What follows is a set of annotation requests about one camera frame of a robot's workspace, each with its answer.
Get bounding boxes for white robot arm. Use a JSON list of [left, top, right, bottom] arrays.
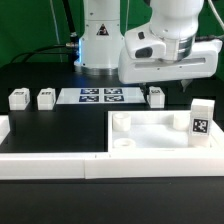
[[74, 0, 223, 84]]

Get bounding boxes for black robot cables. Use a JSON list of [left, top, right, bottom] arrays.
[[9, 0, 81, 73]]

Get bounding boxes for white square table top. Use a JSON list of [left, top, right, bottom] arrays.
[[108, 110, 224, 152]]

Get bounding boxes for white U-shaped obstacle fence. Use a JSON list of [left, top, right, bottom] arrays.
[[0, 114, 224, 181]]

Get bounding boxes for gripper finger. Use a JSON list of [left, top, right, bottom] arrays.
[[181, 79, 192, 92]]

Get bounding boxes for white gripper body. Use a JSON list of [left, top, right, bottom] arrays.
[[118, 24, 222, 84]]

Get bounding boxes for white marker sheet with tags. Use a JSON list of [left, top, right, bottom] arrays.
[[57, 87, 145, 104]]

